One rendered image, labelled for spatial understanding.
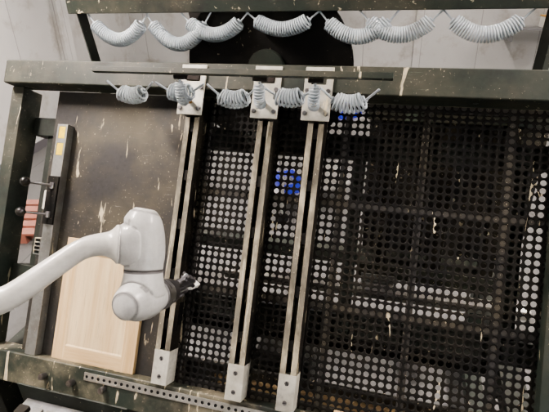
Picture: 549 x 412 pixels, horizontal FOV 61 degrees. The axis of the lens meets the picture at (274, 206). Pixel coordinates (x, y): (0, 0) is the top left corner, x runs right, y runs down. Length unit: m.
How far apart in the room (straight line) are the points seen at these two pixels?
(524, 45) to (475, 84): 9.90
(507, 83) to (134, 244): 1.22
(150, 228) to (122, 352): 0.84
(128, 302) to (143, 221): 0.20
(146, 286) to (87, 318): 0.83
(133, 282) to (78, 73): 1.09
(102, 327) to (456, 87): 1.57
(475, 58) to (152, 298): 10.45
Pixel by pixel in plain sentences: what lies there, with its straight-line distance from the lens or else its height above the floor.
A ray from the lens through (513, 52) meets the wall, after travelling 11.49.
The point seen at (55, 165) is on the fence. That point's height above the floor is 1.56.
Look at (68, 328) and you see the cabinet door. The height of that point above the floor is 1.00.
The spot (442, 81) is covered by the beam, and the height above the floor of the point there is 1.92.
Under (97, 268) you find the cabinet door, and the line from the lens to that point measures 2.00.
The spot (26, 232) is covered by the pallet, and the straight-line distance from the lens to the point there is 5.02.
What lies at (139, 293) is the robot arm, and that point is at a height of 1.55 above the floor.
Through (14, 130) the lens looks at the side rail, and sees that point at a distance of 2.29.
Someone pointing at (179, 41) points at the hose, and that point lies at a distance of 2.32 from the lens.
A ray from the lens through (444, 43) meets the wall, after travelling 11.02.
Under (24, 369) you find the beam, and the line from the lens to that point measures 2.21.
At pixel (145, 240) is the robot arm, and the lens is 1.22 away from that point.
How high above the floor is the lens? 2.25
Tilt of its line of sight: 27 degrees down
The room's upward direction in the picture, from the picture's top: 2 degrees counter-clockwise
